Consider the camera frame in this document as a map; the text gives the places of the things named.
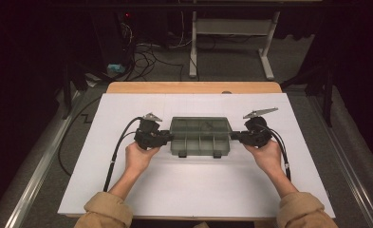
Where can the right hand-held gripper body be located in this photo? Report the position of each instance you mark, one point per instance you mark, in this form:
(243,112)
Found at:
(257,134)

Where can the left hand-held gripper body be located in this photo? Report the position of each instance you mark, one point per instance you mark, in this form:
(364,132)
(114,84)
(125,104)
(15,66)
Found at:
(147,136)

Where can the grey plastic compartment box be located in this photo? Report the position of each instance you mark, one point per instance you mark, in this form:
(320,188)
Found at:
(200,144)

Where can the person's left hand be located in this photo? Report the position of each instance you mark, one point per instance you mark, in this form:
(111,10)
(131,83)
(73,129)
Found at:
(138,158)

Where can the person's right hand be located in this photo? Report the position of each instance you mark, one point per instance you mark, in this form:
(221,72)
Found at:
(269,156)

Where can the white board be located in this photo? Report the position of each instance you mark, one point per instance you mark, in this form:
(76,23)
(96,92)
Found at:
(200,183)

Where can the teal object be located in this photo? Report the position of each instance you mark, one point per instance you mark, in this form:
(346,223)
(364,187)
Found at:
(116,67)

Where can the black stand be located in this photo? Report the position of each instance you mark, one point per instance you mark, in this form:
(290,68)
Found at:
(328,95)

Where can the black computer tower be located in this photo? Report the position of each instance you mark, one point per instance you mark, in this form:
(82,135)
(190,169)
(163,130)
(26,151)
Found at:
(111,34)

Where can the aluminium floor rail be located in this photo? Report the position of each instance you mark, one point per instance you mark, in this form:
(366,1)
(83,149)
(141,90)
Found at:
(348,161)
(40,164)

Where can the white metal table frame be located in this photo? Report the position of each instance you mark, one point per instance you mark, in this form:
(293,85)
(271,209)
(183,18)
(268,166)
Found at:
(231,27)

